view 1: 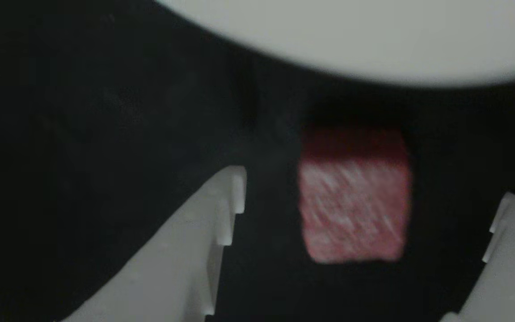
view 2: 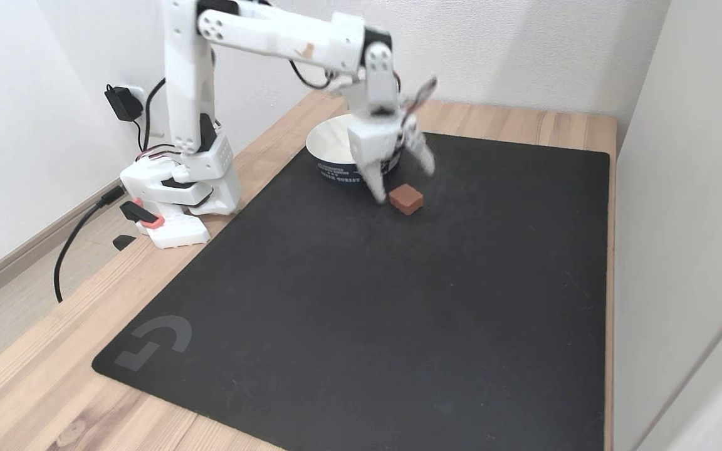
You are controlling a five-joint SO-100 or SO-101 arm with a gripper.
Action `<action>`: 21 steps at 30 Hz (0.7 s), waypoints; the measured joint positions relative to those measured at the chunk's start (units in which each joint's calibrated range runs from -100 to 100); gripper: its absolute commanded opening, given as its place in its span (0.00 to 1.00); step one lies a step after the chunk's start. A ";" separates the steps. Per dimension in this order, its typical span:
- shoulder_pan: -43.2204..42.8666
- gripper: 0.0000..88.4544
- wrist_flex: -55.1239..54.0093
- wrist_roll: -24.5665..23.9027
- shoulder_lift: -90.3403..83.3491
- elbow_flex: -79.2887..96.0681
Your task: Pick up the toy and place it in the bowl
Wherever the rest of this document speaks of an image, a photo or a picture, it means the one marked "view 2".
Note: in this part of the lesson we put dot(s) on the white paper bowl navy band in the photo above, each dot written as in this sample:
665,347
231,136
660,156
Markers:
329,141

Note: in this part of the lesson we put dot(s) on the black orange table clamp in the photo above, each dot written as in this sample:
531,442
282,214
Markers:
138,213

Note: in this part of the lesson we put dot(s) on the black desk mat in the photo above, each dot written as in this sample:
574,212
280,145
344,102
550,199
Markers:
367,313

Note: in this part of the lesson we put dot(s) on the white wall outlet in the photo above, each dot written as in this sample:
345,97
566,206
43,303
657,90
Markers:
155,128

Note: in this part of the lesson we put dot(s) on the black power adapter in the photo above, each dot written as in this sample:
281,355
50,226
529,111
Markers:
124,103

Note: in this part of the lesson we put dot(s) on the beige baseboard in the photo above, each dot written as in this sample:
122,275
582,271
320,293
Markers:
22,258

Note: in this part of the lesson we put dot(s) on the pale grey cabinet panel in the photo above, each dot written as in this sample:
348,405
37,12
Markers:
680,188

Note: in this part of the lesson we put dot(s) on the brown block toy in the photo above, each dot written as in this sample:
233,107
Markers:
406,199

